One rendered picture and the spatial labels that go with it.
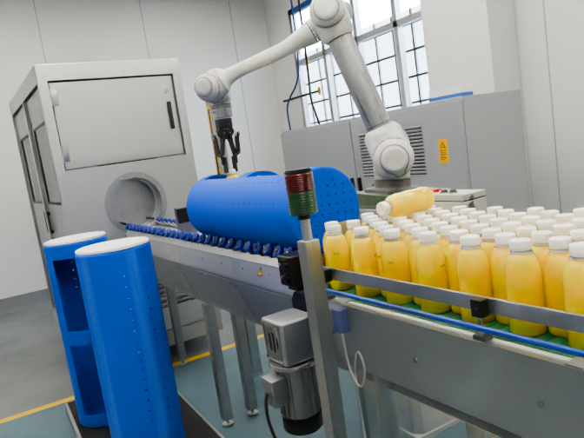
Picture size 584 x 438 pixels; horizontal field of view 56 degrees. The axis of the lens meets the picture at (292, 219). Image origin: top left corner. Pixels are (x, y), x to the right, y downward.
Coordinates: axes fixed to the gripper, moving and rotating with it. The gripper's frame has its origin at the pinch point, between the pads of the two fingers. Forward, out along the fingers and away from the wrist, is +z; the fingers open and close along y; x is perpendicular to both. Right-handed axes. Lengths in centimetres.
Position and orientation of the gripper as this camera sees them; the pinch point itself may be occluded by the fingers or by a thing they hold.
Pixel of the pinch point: (229, 164)
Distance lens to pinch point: 248.0
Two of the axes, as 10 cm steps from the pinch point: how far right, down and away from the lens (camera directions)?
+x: 5.3, 0.5, -8.5
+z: 1.4, 9.8, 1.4
